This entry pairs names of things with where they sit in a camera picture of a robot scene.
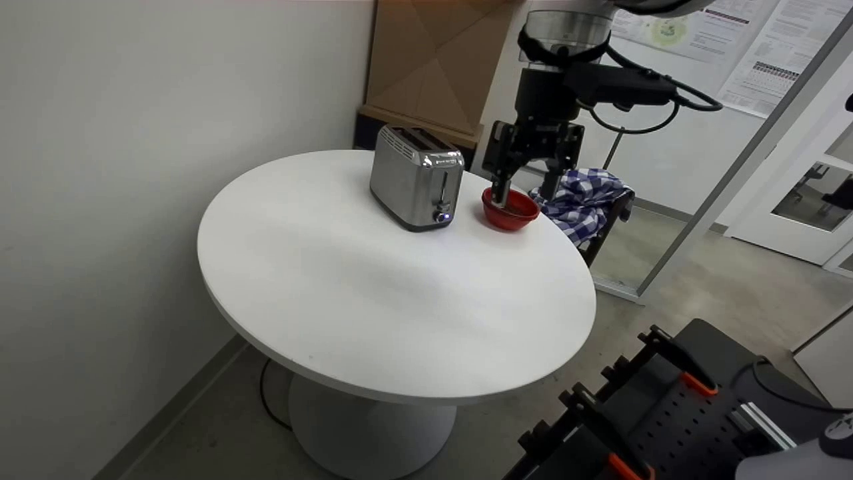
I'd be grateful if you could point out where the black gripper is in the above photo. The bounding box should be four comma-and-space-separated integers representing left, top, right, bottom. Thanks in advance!
483, 66, 587, 209

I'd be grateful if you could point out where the stainless steel toaster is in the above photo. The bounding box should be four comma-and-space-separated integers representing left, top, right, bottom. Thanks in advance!
368, 122, 465, 235

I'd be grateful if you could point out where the red bowl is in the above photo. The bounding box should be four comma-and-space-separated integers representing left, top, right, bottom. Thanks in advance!
480, 183, 544, 235

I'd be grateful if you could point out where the blue checkered cloth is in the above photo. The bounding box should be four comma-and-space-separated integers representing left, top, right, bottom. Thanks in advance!
529, 166, 637, 254

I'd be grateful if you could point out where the black chair under cloth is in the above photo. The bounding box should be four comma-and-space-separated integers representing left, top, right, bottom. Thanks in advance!
572, 189, 639, 269

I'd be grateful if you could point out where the large tan cardboard box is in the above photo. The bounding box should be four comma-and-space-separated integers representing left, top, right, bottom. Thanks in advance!
359, 0, 523, 150

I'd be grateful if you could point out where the white door with window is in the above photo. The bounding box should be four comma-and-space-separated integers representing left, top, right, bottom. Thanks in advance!
723, 51, 853, 275

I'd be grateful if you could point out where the black cart with orange clamps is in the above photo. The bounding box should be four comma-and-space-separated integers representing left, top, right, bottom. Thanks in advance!
503, 317, 853, 480

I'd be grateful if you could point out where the white low cabinet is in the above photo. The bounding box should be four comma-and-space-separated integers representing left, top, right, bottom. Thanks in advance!
792, 305, 853, 411

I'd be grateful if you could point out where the grey rounded device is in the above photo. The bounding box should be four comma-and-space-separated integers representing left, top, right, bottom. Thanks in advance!
732, 411, 853, 480

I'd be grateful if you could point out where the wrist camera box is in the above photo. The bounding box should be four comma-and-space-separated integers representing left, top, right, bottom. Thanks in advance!
567, 62, 679, 115

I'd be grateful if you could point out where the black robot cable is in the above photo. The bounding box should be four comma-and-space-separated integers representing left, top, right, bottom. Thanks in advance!
588, 43, 725, 135

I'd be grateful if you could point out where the grey metal partition frame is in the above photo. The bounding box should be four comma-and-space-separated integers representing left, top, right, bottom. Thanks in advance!
588, 17, 853, 305

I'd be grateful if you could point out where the small white wall poster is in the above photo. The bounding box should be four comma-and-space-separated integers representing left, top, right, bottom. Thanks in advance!
611, 0, 779, 66

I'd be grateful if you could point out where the large white wall poster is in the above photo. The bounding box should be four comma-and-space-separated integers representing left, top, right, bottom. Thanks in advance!
717, 0, 853, 119

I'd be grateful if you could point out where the white table pedestal base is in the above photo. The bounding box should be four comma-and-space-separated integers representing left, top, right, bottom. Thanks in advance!
284, 371, 460, 480

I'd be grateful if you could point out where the black floor cable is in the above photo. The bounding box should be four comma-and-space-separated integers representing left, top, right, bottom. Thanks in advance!
255, 354, 296, 435

